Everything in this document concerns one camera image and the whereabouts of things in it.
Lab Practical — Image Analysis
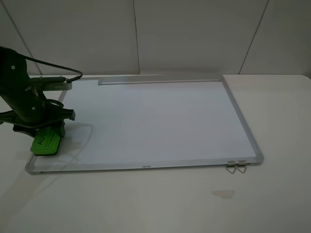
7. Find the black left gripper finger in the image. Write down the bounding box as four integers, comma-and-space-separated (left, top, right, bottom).
50, 120, 65, 138

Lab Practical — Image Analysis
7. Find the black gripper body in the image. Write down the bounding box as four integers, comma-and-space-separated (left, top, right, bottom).
0, 47, 75, 128

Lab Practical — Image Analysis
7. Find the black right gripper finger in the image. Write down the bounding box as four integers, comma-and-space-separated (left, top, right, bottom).
13, 125, 38, 138

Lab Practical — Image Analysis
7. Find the green whiteboard eraser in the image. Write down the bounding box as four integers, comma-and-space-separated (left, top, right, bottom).
30, 127, 62, 156

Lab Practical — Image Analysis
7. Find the left metal hanging clip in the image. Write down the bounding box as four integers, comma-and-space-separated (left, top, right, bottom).
225, 161, 237, 174

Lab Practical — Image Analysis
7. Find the metal hanging clip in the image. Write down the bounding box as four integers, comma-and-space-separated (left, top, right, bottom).
235, 160, 248, 174
225, 161, 237, 174

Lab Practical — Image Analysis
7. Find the clear tape piece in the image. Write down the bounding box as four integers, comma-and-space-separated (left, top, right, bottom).
211, 190, 235, 200

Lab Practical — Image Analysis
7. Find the right metal hanging clip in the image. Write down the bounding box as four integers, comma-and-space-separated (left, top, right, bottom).
235, 160, 248, 174

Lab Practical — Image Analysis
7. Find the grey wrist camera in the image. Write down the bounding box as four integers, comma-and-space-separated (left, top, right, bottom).
30, 76, 72, 92

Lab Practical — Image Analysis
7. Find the black camera cable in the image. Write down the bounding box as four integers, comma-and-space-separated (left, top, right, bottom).
24, 56, 84, 83

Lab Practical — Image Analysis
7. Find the white whiteboard aluminium frame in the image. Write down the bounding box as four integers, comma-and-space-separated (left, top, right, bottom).
25, 74, 264, 174

